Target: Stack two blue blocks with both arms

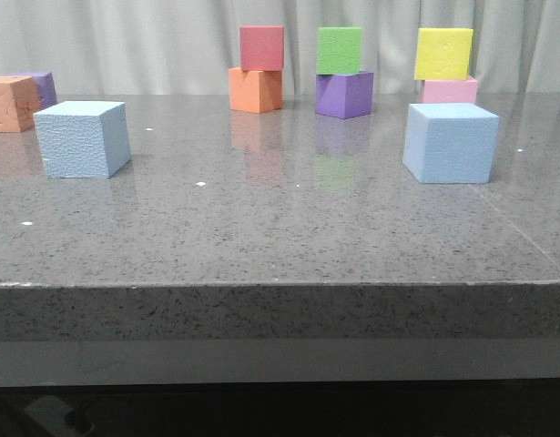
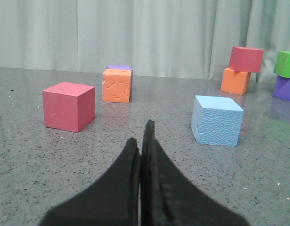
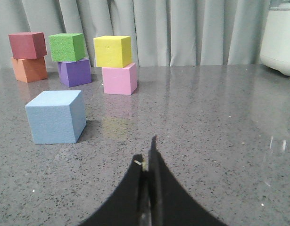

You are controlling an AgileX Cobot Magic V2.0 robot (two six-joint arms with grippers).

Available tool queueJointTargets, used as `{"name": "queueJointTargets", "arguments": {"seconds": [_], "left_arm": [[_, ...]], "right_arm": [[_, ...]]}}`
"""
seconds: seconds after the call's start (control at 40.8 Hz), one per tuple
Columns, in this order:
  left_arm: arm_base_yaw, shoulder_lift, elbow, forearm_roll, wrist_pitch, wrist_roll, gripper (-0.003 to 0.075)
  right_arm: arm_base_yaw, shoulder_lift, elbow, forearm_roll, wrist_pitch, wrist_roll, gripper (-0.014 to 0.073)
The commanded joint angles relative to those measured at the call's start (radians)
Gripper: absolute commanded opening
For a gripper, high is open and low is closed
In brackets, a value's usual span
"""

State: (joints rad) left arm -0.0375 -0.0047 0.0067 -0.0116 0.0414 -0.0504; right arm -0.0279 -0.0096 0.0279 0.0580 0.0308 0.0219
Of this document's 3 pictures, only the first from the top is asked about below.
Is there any small purple foam cube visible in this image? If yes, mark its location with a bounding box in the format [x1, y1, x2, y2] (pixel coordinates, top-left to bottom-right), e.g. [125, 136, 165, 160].
[14, 71, 57, 109]

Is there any orange foam cube under red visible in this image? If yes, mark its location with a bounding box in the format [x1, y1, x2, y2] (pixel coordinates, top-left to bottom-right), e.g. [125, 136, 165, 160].
[228, 67, 283, 113]

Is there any pink foam cube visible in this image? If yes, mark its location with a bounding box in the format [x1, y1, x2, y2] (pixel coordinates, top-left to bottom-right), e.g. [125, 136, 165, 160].
[421, 76, 478, 104]

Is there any green foam cube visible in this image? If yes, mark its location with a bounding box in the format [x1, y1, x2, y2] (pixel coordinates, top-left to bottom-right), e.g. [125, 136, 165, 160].
[316, 27, 362, 75]

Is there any red foam cube on orange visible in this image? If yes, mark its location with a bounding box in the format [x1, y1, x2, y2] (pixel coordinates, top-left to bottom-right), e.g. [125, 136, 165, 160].
[239, 25, 284, 71]

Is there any dented orange foam cube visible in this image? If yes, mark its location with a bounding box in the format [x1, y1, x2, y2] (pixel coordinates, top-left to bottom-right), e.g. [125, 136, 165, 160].
[0, 76, 40, 132]

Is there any smooth light blue foam cube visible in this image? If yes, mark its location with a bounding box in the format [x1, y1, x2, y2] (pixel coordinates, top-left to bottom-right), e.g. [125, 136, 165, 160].
[402, 103, 499, 184]

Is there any yellow foam cube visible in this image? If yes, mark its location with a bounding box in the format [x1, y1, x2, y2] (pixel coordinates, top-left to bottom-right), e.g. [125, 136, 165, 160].
[414, 27, 473, 80]

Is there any textured light blue foam cube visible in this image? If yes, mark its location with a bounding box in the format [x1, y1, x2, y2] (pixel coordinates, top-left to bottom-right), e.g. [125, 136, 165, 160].
[34, 101, 131, 178]

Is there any large purple foam cube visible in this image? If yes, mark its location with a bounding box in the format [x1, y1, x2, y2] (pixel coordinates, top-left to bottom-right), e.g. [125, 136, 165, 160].
[316, 71, 374, 119]

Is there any grey pleated curtain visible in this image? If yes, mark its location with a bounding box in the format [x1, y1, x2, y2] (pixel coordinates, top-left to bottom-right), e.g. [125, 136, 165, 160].
[0, 1, 560, 95]

